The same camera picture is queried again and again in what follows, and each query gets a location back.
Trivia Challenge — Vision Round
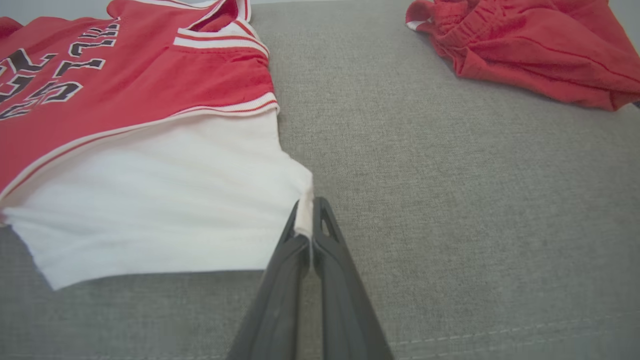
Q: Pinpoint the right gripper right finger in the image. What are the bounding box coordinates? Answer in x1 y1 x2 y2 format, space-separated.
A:
311 196 393 360

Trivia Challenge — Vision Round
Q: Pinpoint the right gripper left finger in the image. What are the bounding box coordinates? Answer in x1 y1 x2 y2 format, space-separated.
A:
227 200 312 360

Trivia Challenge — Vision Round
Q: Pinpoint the red white basketball jersey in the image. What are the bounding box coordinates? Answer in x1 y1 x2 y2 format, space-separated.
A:
0 0 315 292

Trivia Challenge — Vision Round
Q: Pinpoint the red shorts white waistband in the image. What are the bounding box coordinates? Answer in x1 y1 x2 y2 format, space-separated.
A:
405 0 640 112

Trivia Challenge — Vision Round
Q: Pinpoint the grey fabric sofa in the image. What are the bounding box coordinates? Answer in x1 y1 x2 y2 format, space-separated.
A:
0 0 640 360

